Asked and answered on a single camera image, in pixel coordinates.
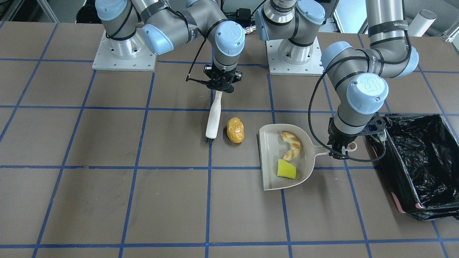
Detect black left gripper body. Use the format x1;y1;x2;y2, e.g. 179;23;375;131
327;113;386;159

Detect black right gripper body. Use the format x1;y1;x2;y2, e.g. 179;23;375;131
203;64;242;93

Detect beige hand brush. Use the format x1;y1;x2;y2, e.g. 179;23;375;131
205;91;223;145

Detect yellow potato toy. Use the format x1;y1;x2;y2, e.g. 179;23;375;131
226;117;245;143

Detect croissant toy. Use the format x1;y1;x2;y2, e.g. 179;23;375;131
281;132;301;162

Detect beige plastic dustpan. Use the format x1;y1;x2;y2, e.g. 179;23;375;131
259;124;358;191

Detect yellow sponge piece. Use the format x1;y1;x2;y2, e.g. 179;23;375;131
276;159;297;180

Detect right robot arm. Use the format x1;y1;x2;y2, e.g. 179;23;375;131
93;0;245;93

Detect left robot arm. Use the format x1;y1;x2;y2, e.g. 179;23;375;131
255;0;419;159

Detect bin with black bag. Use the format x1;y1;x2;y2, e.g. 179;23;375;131
366;113;459;220

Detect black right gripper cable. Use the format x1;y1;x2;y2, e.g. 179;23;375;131
163;5;216;86

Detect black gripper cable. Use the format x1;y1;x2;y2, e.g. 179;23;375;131
308;50;387;163
163;5;216;86

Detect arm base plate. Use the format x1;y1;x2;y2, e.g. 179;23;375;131
92;28;156;72
265;38;323;76

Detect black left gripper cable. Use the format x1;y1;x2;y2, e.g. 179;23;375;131
308;50;387;163

